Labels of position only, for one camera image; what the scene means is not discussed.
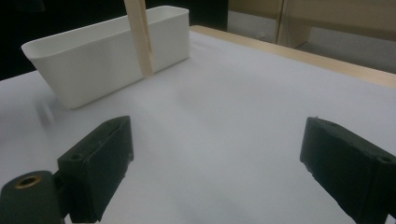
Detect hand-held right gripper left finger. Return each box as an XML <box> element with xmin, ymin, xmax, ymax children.
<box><xmin>56</xmin><ymin>115</ymin><xmax>135</xmax><ymax>224</ymax></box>

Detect painted beige phone case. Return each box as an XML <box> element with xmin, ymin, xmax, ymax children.
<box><xmin>123</xmin><ymin>0</ymin><xmax>156</xmax><ymax>77</ymax></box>

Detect white rectangular plastic container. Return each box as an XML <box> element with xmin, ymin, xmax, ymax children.
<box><xmin>21</xmin><ymin>5</ymin><xmax>191</xmax><ymax>110</ymax></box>

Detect light wooden shelf unit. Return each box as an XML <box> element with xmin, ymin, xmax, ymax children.
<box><xmin>228</xmin><ymin>0</ymin><xmax>396</xmax><ymax>49</ymax></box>

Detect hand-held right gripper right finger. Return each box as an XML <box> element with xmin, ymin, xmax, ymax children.
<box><xmin>299</xmin><ymin>116</ymin><xmax>396</xmax><ymax>224</ymax></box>

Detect white table mat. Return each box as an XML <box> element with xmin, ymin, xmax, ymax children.
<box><xmin>0</xmin><ymin>30</ymin><xmax>396</xmax><ymax>224</ymax></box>

